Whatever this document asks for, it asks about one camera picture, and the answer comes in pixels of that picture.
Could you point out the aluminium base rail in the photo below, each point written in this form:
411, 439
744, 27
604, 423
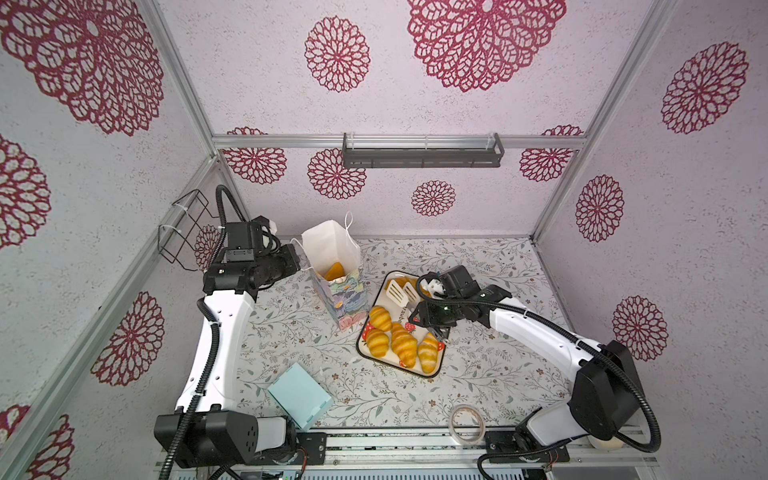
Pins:
432, 453

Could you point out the black wire basket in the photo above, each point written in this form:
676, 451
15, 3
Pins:
190, 240

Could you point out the long twisted bread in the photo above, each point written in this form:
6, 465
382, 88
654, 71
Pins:
411, 286

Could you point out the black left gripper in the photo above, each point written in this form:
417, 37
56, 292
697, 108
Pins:
290, 260

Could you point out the clear tape roll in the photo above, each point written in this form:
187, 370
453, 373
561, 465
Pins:
466, 425

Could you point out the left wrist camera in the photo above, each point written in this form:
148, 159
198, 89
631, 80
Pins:
247, 241

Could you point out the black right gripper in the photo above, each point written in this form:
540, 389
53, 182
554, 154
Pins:
425, 316

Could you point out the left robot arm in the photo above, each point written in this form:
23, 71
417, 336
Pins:
205, 428

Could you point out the strawberry print bread tray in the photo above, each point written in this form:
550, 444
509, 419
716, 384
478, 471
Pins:
390, 339

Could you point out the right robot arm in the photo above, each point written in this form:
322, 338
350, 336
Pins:
606, 401

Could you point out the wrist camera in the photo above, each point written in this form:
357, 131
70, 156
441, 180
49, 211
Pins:
247, 241
455, 283

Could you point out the striped croissant bread front right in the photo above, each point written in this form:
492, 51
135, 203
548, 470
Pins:
428, 352

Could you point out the floral paper bag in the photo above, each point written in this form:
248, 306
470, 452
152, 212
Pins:
334, 262

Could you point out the beige brush block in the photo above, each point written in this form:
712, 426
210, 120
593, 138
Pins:
612, 444

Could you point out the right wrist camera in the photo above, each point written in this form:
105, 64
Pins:
455, 283

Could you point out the striped croissant bread front left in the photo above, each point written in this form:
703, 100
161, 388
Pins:
377, 343

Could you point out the light green box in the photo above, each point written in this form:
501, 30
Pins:
300, 396

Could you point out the striped croissant bread upper left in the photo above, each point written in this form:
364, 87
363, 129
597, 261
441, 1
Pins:
380, 319

